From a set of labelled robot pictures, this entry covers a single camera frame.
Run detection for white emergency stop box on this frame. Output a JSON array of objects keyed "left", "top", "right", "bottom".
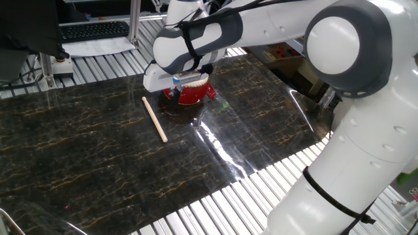
[{"left": 50, "top": 54, "right": 74, "bottom": 79}]

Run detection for black marble pattern mat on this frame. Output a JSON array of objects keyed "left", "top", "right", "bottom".
[{"left": 0, "top": 54, "right": 334, "bottom": 235}]

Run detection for short aluminium profile post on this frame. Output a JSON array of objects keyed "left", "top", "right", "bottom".
[{"left": 39, "top": 52, "right": 56, "bottom": 89}]

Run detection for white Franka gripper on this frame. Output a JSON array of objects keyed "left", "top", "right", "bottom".
[{"left": 142, "top": 63, "right": 184, "bottom": 106}]

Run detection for black monitor screen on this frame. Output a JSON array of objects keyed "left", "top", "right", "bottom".
[{"left": 0, "top": 0, "right": 70, "bottom": 60}]

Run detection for tall aluminium profile post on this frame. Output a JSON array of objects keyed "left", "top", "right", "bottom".
[{"left": 126, "top": 0, "right": 142, "bottom": 48}]

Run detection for black cable tie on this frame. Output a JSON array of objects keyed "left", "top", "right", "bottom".
[{"left": 302, "top": 166, "right": 377, "bottom": 225}]

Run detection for black keyboard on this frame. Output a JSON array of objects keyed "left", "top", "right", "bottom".
[{"left": 58, "top": 20, "right": 131, "bottom": 44}]

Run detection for red drum with white skin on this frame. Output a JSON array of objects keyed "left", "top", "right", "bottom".
[{"left": 163, "top": 76, "right": 212, "bottom": 106}]

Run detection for white paper sheets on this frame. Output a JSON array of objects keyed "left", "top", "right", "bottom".
[{"left": 61, "top": 35, "right": 137, "bottom": 59}]

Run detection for silver camera with blue end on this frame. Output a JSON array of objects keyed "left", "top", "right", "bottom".
[{"left": 172, "top": 71, "right": 206, "bottom": 87}]

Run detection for wooden drumstick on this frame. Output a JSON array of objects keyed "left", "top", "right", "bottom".
[{"left": 141, "top": 96, "right": 169, "bottom": 144}]

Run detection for green object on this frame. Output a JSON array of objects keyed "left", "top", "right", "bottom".
[{"left": 396, "top": 168, "right": 418, "bottom": 185}]

